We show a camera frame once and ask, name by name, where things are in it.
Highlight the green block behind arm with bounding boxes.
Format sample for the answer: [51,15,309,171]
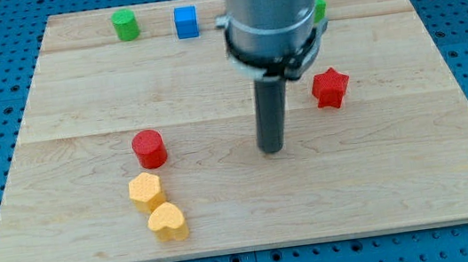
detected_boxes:
[313,0,327,24]

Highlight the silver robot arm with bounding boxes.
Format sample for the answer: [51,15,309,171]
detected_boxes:
[225,0,315,59]

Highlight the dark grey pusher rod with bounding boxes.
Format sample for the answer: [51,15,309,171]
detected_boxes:
[254,77,286,154]

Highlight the red cylinder block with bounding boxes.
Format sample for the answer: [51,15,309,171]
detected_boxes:
[131,129,168,169]

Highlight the wooden board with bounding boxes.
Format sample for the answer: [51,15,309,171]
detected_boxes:
[0,0,468,262]

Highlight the red star block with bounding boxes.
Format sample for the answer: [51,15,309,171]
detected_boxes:
[312,67,349,108]

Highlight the yellow hexagon block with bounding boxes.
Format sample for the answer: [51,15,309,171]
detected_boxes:
[128,172,167,213]

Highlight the yellow heart block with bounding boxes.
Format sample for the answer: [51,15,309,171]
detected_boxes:
[147,202,190,242]

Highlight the blue cube block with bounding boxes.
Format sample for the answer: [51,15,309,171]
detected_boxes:
[173,5,200,40]

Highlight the green cylinder block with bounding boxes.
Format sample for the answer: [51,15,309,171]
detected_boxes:
[111,8,140,42]

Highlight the black clamp ring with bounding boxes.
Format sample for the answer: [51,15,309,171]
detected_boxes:
[214,2,336,91]

